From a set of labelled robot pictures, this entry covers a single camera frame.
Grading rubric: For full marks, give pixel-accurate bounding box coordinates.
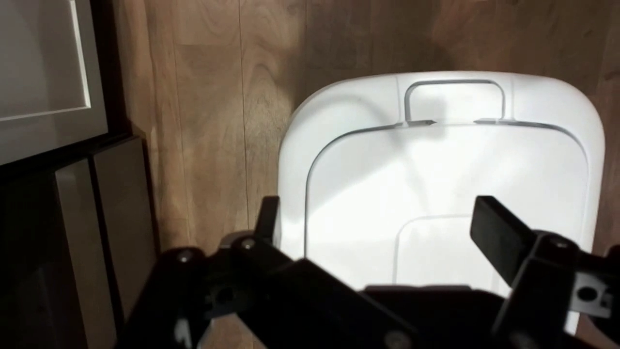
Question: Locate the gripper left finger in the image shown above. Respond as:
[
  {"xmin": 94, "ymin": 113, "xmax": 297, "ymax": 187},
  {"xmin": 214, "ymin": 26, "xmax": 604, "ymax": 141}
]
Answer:
[{"xmin": 115, "ymin": 196, "xmax": 423, "ymax": 349}]

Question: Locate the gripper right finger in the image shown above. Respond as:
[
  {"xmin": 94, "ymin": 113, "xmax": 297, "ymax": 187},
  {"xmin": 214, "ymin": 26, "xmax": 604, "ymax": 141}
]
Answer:
[{"xmin": 470, "ymin": 195, "xmax": 620, "ymax": 349}]

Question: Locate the white bin lid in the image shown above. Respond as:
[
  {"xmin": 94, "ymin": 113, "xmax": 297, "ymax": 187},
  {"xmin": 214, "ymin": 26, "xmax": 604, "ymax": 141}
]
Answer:
[{"xmin": 304, "ymin": 119, "xmax": 590, "ymax": 297}]

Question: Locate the white plastic bin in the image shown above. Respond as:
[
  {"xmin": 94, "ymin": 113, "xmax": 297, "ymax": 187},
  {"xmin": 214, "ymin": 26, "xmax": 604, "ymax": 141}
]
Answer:
[{"xmin": 277, "ymin": 71, "xmax": 606, "ymax": 336}]

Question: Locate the dark brown wooden cabinet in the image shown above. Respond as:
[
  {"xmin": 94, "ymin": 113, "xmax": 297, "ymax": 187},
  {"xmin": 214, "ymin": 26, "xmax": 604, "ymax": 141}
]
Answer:
[{"xmin": 0, "ymin": 135, "xmax": 161, "ymax": 349}]

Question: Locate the white framed cabinet panel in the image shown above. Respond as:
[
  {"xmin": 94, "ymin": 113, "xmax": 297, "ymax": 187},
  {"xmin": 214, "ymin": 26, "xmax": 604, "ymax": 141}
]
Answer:
[{"xmin": 0, "ymin": 0, "xmax": 109, "ymax": 166}]

